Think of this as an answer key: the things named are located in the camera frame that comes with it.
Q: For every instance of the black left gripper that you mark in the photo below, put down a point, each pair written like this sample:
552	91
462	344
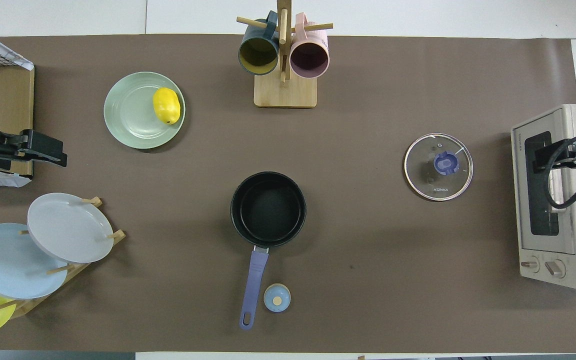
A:
28	145

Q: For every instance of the yellow lemon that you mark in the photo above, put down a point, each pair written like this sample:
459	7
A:
166	105

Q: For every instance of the glass lid blue knob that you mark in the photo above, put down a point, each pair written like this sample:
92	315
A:
420	180

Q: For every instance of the grey plate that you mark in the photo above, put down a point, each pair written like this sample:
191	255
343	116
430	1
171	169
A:
68	227

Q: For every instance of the pale green plate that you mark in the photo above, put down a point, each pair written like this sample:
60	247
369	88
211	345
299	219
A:
128	115

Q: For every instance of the light blue plate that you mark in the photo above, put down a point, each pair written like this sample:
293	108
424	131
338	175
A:
3	265

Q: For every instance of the wooden plate rack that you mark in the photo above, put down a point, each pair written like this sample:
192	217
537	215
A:
24	307

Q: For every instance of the dark blue mug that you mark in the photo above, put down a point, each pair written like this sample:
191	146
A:
258	55

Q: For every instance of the wooden mug tree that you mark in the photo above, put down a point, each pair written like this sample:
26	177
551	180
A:
285	92

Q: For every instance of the brown table mat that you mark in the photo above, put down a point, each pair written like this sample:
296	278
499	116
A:
368	300

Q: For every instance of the pink ribbed mug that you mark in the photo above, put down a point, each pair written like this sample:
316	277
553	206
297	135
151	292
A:
309	60

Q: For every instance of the small blue round timer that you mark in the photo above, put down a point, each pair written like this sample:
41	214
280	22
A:
277	298

